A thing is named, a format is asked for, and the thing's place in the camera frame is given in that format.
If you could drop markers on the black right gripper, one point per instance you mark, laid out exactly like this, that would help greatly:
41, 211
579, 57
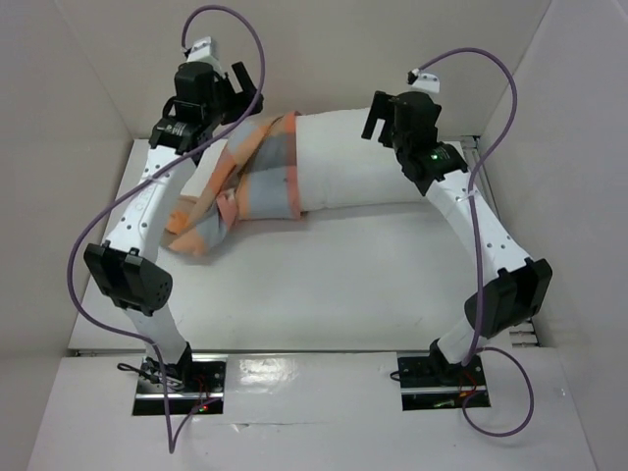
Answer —
388, 118

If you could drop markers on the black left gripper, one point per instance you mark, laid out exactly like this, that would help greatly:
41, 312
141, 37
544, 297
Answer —
242, 102

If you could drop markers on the white pillow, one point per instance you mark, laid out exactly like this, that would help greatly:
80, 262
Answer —
337, 168

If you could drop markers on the orange grey checked pillowcase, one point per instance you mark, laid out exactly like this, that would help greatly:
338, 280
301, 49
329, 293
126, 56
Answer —
254, 178

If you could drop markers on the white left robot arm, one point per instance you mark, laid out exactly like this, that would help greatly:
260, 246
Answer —
124, 265

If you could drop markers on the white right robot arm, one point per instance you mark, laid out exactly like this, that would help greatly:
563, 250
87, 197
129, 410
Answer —
511, 284

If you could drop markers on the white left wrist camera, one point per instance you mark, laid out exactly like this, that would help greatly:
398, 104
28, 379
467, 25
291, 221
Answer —
205, 50

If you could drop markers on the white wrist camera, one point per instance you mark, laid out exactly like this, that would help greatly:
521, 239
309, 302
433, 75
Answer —
422, 81
205, 50

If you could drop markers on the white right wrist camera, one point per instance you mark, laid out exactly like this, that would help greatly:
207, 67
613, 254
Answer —
422, 81

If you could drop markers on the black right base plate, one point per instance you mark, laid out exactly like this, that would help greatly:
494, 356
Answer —
421, 389

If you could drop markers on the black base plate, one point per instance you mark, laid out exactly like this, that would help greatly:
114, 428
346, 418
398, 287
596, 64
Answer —
202, 391
421, 389

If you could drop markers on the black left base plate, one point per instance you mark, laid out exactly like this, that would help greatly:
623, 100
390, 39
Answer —
202, 391

